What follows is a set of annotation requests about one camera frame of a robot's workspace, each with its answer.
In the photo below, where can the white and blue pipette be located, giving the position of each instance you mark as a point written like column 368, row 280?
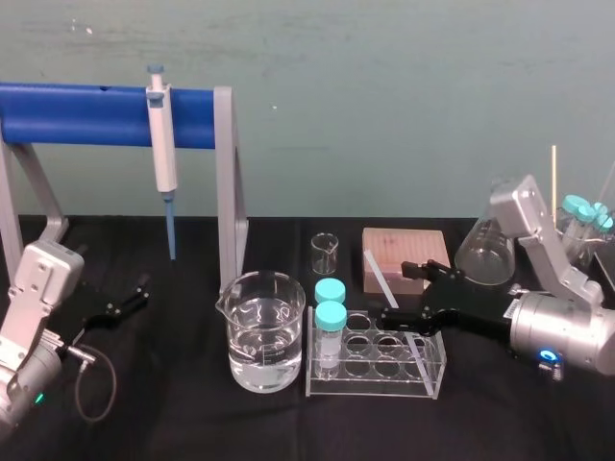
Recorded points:
column 161, row 144

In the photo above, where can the thin wooden stick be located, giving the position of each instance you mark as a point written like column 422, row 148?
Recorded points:
column 554, row 187

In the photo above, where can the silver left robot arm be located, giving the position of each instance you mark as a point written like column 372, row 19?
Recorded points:
column 33, row 307

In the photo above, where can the glass conical flask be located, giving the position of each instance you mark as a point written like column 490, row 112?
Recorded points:
column 483, row 259

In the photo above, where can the large glass beaker with water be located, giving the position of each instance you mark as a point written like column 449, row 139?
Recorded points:
column 262, row 350

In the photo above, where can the black table cloth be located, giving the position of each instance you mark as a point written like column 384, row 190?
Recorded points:
column 173, row 432

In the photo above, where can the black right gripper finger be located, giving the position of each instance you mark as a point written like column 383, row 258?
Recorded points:
column 418, row 270
column 401, row 321

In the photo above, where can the black flat object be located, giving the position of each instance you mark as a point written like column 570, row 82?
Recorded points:
column 606, row 269

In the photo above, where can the teal capped sample tube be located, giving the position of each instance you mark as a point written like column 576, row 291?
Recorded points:
column 330, row 290
column 603, row 216
column 330, row 318
column 573, row 204
column 585, row 215

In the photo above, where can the clear acrylic tube rack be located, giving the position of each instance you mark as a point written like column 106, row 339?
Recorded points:
column 384, row 370

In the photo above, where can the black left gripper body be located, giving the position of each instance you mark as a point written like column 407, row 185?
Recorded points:
column 89, row 307

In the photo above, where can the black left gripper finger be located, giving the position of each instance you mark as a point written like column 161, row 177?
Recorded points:
column 139, row 288
column 108, row 321

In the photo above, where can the small empty glass beaker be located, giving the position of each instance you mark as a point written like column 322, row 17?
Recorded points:
column 325, row 257

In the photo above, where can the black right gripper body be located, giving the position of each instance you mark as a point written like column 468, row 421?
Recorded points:
column 471, row 312

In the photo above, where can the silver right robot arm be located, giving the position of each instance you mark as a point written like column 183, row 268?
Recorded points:
column 557, row 326

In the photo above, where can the blue and grey pipette stand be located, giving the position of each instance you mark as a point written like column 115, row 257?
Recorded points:
column 86, row 115

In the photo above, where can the clear glass stirring rod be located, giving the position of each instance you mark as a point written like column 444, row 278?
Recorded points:
column 382, row 278

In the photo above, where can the glass beaker holding tubes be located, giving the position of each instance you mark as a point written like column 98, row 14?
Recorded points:
column 576, row 249

